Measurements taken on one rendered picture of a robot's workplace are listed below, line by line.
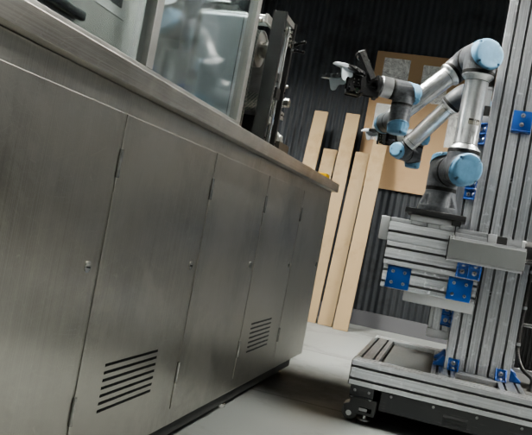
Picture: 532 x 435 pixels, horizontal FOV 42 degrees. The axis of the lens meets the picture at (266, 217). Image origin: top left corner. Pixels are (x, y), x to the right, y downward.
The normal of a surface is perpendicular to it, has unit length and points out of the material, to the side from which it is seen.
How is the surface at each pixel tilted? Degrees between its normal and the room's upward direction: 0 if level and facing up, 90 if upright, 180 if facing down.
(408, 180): 90
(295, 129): 90
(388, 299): 90
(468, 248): 90
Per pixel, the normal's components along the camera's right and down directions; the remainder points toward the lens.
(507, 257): -0.26, -0.06
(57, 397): 0.94, 0.18
